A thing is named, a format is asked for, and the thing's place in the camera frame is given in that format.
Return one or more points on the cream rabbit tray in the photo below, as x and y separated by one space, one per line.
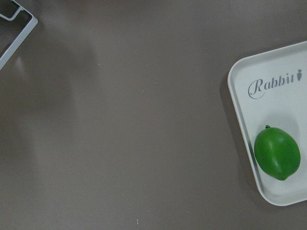
271 89

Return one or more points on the green lime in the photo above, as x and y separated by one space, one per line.
277 153

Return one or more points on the white wire cup rack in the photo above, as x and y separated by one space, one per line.
16 23

